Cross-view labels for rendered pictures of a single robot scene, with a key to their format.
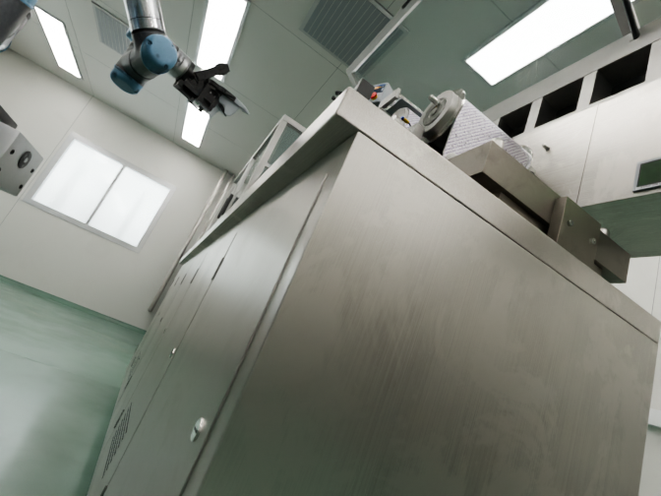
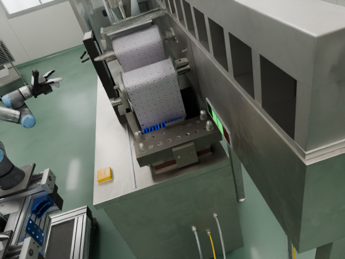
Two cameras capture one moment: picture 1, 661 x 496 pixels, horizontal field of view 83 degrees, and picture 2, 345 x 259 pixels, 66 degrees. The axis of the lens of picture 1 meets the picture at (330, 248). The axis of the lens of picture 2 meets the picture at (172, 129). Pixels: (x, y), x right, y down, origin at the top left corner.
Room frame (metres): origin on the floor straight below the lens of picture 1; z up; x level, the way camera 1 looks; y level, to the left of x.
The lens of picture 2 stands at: (-0.31, -0.65, 1.80)
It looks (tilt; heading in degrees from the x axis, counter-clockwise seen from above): 37 degrees down; 19
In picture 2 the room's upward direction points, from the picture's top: 17 degrees counter-clockwise
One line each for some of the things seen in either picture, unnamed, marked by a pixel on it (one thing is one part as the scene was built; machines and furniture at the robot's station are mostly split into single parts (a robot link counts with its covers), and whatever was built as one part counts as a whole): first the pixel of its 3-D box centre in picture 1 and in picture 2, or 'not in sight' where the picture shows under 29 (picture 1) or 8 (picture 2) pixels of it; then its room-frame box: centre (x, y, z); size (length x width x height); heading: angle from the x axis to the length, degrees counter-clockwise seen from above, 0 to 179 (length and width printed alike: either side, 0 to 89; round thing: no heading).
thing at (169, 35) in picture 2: not in sight; (167, 36); (1.08, -0.29, 1.33); 0.07 x 0.07 x 0.07; 21
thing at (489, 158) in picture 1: (523, 225); (176, 138); (0.63, -0.32, 1.00); 0.40 x 0.16 x 0.06; 111
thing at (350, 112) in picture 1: (270, 275); (135, 75); (1.63, 0.20, 0.88); 2.52 x 0.66 x 0.04; 21
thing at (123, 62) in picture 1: (136, 68); (23, 113); (0.86, 0.64, 1.12); 0.11 x 0.08 x 0.11; 45
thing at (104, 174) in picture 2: not in sight; (104, 174); (0.51, 0.05, 0.91); 0.07 x 0.07 x 0.02; 21
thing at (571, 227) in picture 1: (574, 239); (185, 155); (0.55, -0.37, 0.96); 0.10 x 0.03 x 0.11; 111
